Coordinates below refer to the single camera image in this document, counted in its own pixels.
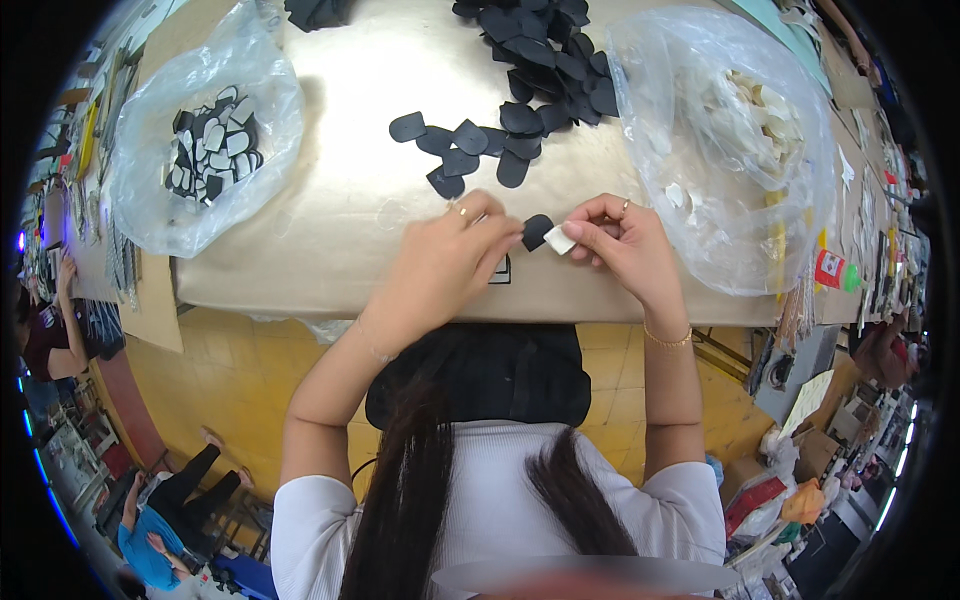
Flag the person's left hand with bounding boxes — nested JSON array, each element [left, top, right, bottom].
[[358, 190, 525, 361]]

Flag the person's right hand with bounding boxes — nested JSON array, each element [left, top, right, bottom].
[[561, 192, 693, 329]]

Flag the black cutout piece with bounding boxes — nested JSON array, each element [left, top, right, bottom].
[[521, 213, 555, 253]]

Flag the white pad piece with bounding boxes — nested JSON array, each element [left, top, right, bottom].
[[543, 224, 578, 257]]

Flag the person's legs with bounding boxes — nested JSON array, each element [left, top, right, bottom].
[[365, 322, 594, 430]]

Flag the pile of black cutouts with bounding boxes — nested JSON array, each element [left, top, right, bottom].
[[387, 0, 624, 201], [283, 0, 358, 33]]

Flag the large clear plastic bag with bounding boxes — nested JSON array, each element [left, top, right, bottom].
[[605, 6, 838, 298]]

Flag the person's body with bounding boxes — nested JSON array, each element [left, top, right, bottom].
[[270, 377, 727, 600]]

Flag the heap of white pads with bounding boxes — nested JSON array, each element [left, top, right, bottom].
[[718, 69, 808, 190]]

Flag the heap of black white cutouts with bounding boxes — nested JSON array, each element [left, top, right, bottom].
[[164, 84, 264, 204]]

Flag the red bottle with green cap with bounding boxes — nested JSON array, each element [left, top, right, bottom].
[[813, 249, 865, 294]]

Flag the teal sheet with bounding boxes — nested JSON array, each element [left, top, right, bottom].
[[729, 0, 835, 97]]

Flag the brown cardboard sheet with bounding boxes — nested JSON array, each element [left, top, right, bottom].
[[118, 250, 186, 354]]

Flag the pale paper sheet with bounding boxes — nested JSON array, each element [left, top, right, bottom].
[[778, 369, 835, 441]]

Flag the cluttered table with materials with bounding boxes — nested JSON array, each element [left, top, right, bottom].
[[772, 0, 933, 348]]

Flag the metal stool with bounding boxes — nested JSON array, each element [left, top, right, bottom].
[[217, 489, 276, 562]]

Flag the heap of bags and cartons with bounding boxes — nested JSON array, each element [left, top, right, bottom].
[[718, 424, 852, 600]]

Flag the cluttered workbench with tools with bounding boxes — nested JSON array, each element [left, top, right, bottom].
[[28, 41, 145, 312]]

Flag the thin chain bracelet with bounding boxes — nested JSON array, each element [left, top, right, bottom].
[[353, 314, 398, 367]]

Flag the gold bracelet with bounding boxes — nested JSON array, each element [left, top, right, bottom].
[[642, 321, 693, 351]]

